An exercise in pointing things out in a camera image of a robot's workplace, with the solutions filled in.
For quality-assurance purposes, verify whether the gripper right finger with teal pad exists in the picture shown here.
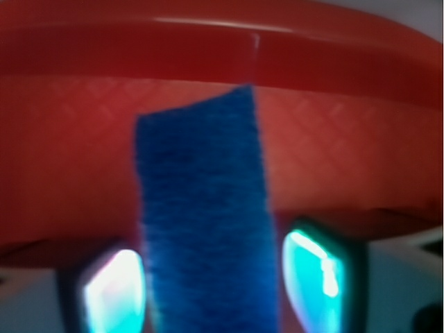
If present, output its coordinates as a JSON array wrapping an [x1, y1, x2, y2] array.
[[279, 217, 444, 333]]

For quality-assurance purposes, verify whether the red plastic tray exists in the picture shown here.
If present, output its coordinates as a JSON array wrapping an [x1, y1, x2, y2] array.
[[1, 1, 443, 243]]

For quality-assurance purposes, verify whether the blue sponge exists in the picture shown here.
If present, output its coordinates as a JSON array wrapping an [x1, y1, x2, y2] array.
[[135, 85, 279, 332]]

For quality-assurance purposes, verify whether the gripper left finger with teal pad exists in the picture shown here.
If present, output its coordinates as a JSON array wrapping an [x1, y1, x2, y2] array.
[[57, 239, 146, 332]]

